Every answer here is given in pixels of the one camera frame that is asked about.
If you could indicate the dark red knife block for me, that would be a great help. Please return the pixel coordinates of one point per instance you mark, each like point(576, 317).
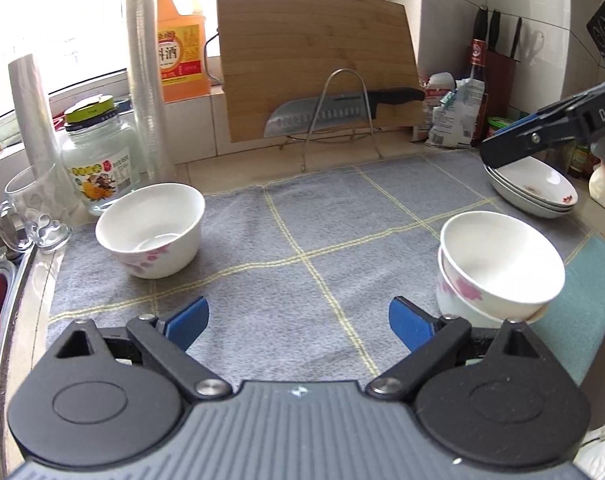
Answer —
point(500, 85)

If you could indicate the red and white bag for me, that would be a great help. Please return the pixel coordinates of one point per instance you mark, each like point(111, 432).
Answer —
point(435, 110)

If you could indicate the green bag clip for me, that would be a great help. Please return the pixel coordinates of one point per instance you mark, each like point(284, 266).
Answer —
point(447, 99)

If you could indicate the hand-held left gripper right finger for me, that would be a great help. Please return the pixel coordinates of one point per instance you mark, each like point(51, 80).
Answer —
point(410, 322)

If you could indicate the steel sink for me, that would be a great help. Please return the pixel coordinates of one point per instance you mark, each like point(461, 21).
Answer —
point(22, 285)

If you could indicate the white and blue bag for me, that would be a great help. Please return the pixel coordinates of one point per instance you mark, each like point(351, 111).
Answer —
point(460, 122)

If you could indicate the white floral plate brown stain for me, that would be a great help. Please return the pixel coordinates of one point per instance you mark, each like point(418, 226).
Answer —
point(547, 180)

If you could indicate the orange cooking wine jug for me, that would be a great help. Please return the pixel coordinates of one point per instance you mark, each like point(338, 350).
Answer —
point(180, 60)

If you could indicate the short clear plastic cup stack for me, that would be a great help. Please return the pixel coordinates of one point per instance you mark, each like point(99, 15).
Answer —
point(32, 110)

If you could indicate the green-lidded sauce jar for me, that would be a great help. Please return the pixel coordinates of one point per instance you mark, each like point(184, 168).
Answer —
point(497, 124)

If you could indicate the dark soy sauce bottle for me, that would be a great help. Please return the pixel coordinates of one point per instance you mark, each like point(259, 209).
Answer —
point(477, 60)

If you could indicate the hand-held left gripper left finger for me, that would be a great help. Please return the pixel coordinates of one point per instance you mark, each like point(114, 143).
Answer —
point(190, 322)

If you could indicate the white pink-floral bowl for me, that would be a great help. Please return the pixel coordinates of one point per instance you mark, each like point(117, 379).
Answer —
point(497, 260)
point(172, 255)
point(452, 305)

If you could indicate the clear glass mug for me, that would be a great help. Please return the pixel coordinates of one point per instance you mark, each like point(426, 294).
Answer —
point(42, 210)

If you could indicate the grey and teal checked towel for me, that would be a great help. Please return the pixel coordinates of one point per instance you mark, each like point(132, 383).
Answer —
point(302, 220)

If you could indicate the glass jar yellow-green lid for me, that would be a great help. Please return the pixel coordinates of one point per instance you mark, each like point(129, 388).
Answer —
point(102, 170)

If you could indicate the bamboo cutting board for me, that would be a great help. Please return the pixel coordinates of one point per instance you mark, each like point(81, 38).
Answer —
point(307, 35)

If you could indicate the tall clear plastic cup stack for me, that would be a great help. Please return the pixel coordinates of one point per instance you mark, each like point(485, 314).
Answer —
point(145, 85)

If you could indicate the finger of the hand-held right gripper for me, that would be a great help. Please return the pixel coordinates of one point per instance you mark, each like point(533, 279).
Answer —
point(557, 107)
point(522, 147)

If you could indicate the white cloth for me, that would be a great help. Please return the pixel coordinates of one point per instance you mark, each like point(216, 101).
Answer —
point(602, 455)

